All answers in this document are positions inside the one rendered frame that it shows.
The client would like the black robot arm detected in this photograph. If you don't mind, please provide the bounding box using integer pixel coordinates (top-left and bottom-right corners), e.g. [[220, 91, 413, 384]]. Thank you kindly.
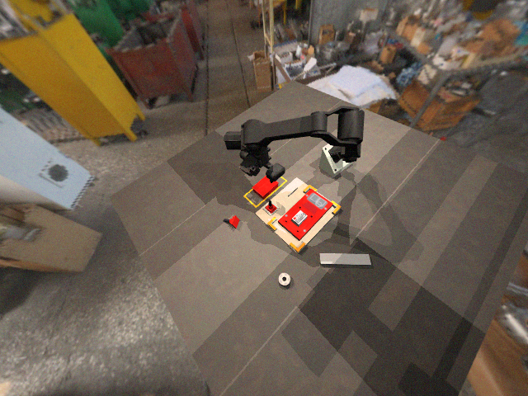
[[224, 106, 365, 177]]

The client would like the small white ring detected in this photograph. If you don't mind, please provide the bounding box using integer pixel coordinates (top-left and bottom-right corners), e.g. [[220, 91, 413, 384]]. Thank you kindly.
[[278, 272, 290, 286]]

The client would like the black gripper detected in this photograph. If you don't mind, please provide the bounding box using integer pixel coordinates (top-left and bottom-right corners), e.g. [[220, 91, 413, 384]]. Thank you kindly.
[[239, 147, 285, 183]]

